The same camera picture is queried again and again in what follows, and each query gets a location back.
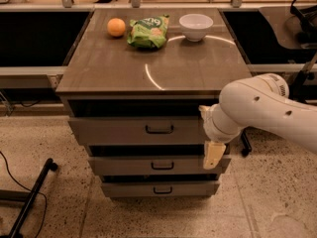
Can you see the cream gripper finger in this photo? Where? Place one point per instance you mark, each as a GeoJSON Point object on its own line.
{"type": "Point", "coordinates": [205, 112]}
{"type": "Point", "coordinates": [213, 153]}

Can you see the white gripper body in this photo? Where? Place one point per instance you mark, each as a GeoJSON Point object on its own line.
{"type": "Point", "coordinates": [211, 128]}

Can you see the grey top drawer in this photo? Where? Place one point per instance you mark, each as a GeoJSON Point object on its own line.
{"type": "Point", "coordinates": [138, 131]}

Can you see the grey drawer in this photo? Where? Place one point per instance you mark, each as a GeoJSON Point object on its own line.
{"type": "Point", "coordinates": [138, 131]}
{"type": "Point", "coordinates": [153, 165]}
{"type": "Point", "coordinates": [160, 188]}

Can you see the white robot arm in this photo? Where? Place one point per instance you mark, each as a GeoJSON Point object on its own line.
{"type": "Point", "coordinates": [261, 102]}

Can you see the grey drawer cabinet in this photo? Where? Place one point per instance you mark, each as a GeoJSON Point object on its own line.
{"type": "Point", "coordinates": [106, 78]}

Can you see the grey middle drawer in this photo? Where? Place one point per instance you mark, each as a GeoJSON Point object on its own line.
{"type": "Point", "coordinates": [153, 165]}

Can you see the grey bottom drawer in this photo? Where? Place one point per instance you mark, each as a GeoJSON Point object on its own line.
{"type": "Point", "coordinates": [160, 188]}

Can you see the black leg behind cabinet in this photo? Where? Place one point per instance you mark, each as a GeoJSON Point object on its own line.
{"type": "Point", "coordinates": [247, 148]}

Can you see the white bowl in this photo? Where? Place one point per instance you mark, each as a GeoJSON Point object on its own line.
{"type": "Point", "coordinates": [194, 27]}

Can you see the green snack bag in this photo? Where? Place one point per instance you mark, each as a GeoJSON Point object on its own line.
{"type": "Point", "coordinates": [148, 33]}

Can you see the orange fruit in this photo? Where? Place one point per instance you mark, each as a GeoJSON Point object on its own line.
{"type": "Point", "coordinates": [116, 27]}

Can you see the black headphones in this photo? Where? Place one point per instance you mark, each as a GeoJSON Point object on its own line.
{"type": "Point", "coordinates": [307, 22]}

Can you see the black metal stand leg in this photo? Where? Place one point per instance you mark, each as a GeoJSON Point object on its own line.
{"type": "Point", "coordinates": [27, 197]}

